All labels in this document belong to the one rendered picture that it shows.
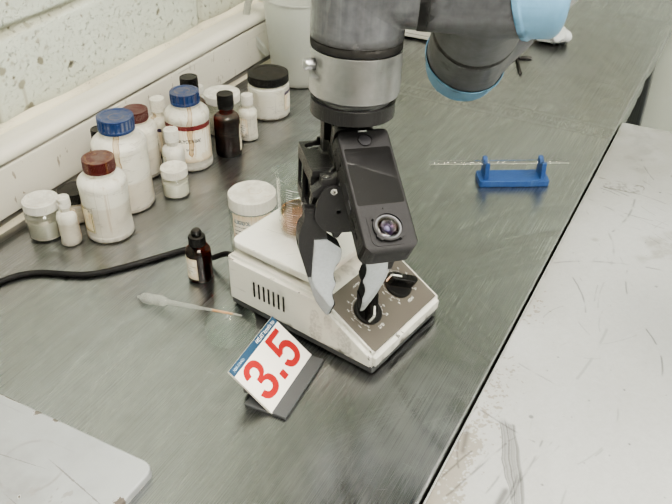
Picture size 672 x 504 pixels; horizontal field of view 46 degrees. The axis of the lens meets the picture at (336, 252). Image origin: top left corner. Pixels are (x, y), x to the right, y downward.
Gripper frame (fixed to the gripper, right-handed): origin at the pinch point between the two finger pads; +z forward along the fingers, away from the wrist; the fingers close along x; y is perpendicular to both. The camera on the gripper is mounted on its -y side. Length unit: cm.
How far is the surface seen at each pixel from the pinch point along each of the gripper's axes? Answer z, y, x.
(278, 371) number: 8.5, 1.3, 6.2
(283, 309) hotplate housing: 6.5, 8.7, 4.4
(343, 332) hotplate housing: 5.5, 2.6, -0.6
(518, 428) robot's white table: 9.4, -9.8, -15.0
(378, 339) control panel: 6.2, 1.8, -4.2
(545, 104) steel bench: 6, 57, -50
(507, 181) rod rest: 6.3, 32.6, -32.0
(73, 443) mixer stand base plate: 10.2, -3.1, 25.9
